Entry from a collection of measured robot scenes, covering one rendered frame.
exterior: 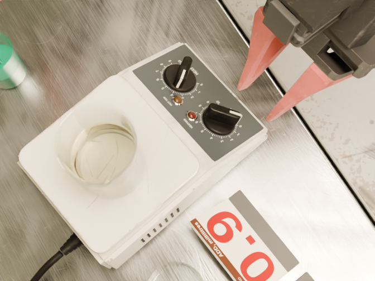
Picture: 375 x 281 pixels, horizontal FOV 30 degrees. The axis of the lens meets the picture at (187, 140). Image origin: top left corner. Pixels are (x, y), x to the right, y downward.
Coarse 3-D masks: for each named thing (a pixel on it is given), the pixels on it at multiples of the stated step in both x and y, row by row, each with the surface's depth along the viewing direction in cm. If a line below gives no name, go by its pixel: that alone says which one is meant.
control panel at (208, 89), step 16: (176, 48) 69; (144, 64) 66; (160, 64) 67; (192, 64) 68; (144, 80) 65; (160, 80) 66; (208, 80) 68; (160, 96) 65; (192, 96) 66; (208, 96) 67; (224, 96) 67; (176, 112) 64; (240, 112) 67; (192, 128) 64; (240, 128) 66; (256, 128) 66; (208, 144) 63; (224, 144) 64; (240, 144) 65
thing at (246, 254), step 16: (224, 208) 67; (208, 224) 64; (224, 224) 65; (240, 224) 66; (224, 240) 64; (240, 240) 65; (256, 240) 66; (240, 256) 64; (256, 256) 65; (240, 272) 63; (256, 272) 64; (272, 272) 65
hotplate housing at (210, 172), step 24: (168, 48) 69; (120, 72) 65; (144, 96) 64; (168, 120) 64; (192, 144) 63; (216, 168) 63; (192, 192) 62; (168, 216) 63; (72, 240) 64; (144, 240) 64; (120, 264) 65
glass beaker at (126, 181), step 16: (80, 112) 54; (96, 112) 55; (112, 112) 54; (64, 128) 54; (80, 128) 57; (128, 128) 57; (64, 144) 55; (64, 160) 54; (144, 160) 58; (128, 176) 55; (144, 176) 60; (96, 192) 57; (112, 192) 57; (128, 192) 59
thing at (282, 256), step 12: (240, 192) 68; (228, 204) 67; (240, 204) 68; (240, 216) 67; (252, 216) 67; (252, 228) 67; (264, 228) 67; (204, 240) 63; (264, 240) 67; (276, 240) 67; (276, 252) 66; (288, 252) 66; (276, 264) 66; (288, 264) 66
